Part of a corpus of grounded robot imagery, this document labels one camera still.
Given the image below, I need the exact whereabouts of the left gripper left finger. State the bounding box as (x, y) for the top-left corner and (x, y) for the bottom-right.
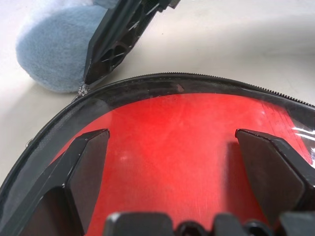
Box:
(0, 128), (111, 236)

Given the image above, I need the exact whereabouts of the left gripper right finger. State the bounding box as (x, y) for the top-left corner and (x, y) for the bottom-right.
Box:
(235, 128), (315, 228)

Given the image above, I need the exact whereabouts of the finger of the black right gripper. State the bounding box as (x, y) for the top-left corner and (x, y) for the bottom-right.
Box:
(84, 0), (182, 87)

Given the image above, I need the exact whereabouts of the black red mesh pouch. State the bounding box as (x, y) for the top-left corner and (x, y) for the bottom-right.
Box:
(0, 71), (315, 236)

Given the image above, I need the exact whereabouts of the red table tennis paddle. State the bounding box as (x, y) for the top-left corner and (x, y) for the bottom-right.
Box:
(71, 94), (313, 222)

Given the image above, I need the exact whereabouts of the blue plush toy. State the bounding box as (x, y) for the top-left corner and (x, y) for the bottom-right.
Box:
(15, 0), (114, 93)

